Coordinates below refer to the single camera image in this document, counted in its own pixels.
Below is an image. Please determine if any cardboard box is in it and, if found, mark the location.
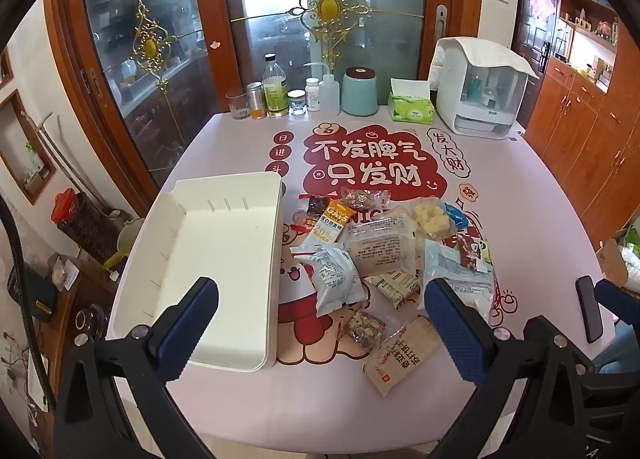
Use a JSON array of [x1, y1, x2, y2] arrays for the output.
[[596, 228, 640, 292]]

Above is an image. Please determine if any white countertop appliance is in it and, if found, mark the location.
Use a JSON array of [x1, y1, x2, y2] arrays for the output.
[[428, 37, 530, 141]]

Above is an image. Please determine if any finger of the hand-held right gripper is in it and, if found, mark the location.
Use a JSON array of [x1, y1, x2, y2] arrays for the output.
[[575, 275, 605, 344], [594, 278, 640, 314]]

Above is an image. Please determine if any teal canister with brown lid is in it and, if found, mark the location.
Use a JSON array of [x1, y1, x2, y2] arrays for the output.
[[341, 66, 379, 118]]

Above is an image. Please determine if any wooden framed wall niche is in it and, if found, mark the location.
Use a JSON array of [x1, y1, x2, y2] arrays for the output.
[[0, 88, 57, 206]]

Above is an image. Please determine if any white plastic storage bin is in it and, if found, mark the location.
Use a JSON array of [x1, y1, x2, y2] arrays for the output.
[[105, 172, 284, 371]]

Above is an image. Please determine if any large clear bread packet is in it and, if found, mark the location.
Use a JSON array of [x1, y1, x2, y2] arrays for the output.
[[344, 206, 419, 278]]

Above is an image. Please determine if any orange oat bar packet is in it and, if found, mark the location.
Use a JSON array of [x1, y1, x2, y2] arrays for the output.
[[304, 201, 357, 253]]

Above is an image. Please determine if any beige cracker packet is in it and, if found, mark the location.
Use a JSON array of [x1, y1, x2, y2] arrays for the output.
[[362, 314, 444, 398]]

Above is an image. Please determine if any beige striped snack packet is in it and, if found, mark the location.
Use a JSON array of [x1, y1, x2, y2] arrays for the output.
[[362, 271, 422, 310]]

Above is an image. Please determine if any small metal can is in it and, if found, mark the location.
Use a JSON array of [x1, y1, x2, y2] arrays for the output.
[[246, 82, 266, 119]]

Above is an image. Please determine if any black cable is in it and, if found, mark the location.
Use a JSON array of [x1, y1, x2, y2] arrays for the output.
[[0, 196, 57, 412]]

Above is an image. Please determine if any black bag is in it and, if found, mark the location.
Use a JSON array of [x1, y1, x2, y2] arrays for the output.
[[7, 266, 57, 324]]

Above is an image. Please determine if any glass door with gold ornament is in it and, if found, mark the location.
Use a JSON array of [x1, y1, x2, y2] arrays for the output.
[[218, 0, 485, 115], [44, 0, 240, 217]]

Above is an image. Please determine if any clear yellow cake packet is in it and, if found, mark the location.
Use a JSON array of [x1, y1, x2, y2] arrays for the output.
[[411, 196, 457, 241]]

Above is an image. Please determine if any white blue snack packet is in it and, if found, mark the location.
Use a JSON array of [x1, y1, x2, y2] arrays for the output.
[[289, 243, 369, 318], [422, 237, 497, 316]]

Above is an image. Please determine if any clear drinking glass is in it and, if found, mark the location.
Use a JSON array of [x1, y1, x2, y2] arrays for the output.
[[226, 89, 251, 121]]

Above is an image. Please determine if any red dates snack packet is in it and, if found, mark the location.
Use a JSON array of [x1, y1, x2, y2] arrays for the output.
[[454, 232, 494, 273]]

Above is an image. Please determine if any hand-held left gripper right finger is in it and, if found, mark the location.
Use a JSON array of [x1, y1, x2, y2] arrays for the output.
[[424, 277, 618, 459]]

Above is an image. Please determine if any dark wooden door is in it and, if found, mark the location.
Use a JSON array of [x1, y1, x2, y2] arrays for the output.
[[510, 0, 557, 90]]

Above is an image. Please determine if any green tissue box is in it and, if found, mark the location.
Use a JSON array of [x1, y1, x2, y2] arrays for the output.
[[387, 78, 435, 122]]

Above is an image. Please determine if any printed pink table mat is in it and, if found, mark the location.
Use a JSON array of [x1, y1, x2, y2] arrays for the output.
[[106, 106, 603, 459]]

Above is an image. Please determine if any dark red snack packet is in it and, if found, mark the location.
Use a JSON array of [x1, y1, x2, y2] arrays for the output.
[[305, 194, 332, 231]]

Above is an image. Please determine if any green label glass bottle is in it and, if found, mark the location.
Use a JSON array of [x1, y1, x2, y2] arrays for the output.
[[262, 54, 290, 118]]

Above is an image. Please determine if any wooden cabinet with shelves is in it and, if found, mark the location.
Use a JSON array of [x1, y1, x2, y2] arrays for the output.
[[520, 0, 640, 250]]

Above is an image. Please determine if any clear nut cluster packet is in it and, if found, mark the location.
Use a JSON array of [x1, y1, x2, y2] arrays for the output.
[[344, 311, 392, 356], [339, 186, 392, 213]]

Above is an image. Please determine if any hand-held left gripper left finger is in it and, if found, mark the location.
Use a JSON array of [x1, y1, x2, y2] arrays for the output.
[[55, 276, 221, 459]]

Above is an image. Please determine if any small blue snack packet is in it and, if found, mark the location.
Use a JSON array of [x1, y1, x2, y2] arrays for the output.
[[444, 202, 474, 231]]

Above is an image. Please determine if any white plastic pitcher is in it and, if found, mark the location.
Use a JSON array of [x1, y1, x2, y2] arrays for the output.
[[114, 216, 147, 266]]

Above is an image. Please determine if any white squeeze bottle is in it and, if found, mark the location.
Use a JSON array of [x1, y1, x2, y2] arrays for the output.
[[303, 62, 342, 116]]

